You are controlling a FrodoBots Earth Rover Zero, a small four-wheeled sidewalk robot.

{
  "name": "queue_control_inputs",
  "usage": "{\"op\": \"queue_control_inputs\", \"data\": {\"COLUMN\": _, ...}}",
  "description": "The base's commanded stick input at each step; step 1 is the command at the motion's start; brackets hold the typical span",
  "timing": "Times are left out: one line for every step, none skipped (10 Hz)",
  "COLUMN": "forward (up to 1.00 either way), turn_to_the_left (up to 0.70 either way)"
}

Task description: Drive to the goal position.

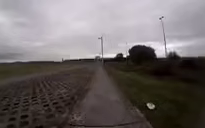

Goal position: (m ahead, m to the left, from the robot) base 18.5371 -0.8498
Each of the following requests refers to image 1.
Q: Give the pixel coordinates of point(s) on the grass verge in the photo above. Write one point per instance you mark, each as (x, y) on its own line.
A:
(163, 93)

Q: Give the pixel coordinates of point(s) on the small dark tree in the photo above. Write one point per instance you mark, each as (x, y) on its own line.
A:
(119, 57)

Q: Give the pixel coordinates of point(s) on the dark hedge row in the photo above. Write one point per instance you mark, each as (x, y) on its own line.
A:
(186, 65)

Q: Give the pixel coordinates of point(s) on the white litter piece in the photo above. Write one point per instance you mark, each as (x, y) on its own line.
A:
(150, 105)

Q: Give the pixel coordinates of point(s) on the distant row of trees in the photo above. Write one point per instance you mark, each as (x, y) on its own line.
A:
(80, 60)

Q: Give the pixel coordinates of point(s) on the flat grass field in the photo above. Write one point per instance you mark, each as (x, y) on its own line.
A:
(20, 69)

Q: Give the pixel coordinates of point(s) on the pale lamp post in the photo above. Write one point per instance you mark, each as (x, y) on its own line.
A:
(102, 50)

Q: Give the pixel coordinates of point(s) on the grey concrete path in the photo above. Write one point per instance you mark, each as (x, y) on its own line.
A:
(101, 96)

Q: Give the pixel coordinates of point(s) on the tall lamp post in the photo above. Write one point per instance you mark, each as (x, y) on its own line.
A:
(164, 36)

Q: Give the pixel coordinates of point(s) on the large dark tree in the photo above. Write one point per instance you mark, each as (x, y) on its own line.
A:
(142, 54)

